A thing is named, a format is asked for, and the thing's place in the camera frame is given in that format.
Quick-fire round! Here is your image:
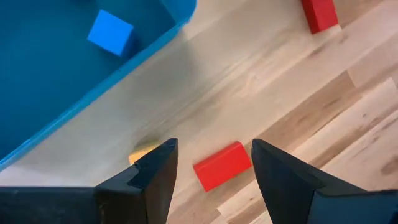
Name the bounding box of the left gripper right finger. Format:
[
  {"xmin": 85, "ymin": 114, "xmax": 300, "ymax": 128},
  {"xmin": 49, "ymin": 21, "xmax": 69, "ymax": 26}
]
[{"xmin": 251, "ymin": 139, "xmax": 398, "ymax": 224}]

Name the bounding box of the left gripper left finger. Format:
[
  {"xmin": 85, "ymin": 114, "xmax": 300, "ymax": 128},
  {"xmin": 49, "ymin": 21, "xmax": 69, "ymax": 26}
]
[{"xmin": 0, "ymin": 138, "xmax": 180, "ymax": 224}]

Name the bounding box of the red rectangular block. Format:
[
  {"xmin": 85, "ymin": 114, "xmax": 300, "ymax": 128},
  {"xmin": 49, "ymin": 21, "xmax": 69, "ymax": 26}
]
[
  {"xmin": 192, "ymin": 141, "xmax": 253, "ymax": 193},
  {"xmin": 300, "ymin": 0, "xmax": 340, "ymax": 35}
]

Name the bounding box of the orange rectangular block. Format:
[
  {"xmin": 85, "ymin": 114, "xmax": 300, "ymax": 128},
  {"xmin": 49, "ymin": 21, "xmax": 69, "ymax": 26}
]
[{"xmin": 128, "ymin": 144, "xmax": 161, "ymax": 165}]

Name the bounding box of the blue plastic bin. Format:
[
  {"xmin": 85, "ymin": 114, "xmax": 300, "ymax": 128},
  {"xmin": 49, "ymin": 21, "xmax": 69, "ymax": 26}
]
[{"xmin": 0, "ymin": 0, "xmax": 198, "ymax": 172}]

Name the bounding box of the small blue block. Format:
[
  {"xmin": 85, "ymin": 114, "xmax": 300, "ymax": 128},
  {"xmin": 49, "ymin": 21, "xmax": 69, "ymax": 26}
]
[{"xmin": 86, "ymin": 9, "xmax": 137, "ymax": 58}]

